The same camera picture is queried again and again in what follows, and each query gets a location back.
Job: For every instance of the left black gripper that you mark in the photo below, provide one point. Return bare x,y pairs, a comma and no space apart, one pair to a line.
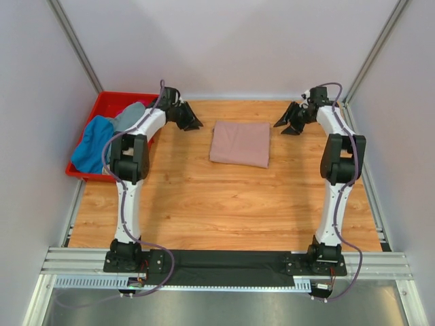
183,116

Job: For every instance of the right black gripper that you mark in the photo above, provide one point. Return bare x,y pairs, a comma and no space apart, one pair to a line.
298,116

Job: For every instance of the pink printed t shirt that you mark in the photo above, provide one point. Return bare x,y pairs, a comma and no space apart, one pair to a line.
245,144

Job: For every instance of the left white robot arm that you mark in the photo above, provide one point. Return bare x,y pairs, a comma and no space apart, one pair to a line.
126,157

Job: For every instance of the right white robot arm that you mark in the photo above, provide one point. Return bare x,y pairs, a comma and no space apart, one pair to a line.
340,167

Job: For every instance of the grey-blue t shirt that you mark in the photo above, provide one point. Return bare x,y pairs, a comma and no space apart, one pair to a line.
128,117

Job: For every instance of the beige t shirt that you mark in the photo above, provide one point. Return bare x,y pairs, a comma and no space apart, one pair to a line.
128,152

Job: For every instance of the blue t shirt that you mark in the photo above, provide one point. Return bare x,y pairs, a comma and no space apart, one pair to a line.
86,157

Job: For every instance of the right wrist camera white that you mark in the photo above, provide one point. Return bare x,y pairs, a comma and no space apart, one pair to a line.
306,95

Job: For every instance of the right frame post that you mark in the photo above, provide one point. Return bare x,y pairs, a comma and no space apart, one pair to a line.
377,47

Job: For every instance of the frame post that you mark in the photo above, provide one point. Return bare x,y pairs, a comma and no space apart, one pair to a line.
69,31
377,47

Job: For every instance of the left frame post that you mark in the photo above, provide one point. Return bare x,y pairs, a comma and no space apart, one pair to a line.
69,31

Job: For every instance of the aluminium mounting rail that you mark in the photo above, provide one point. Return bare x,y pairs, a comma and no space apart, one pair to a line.
76,268

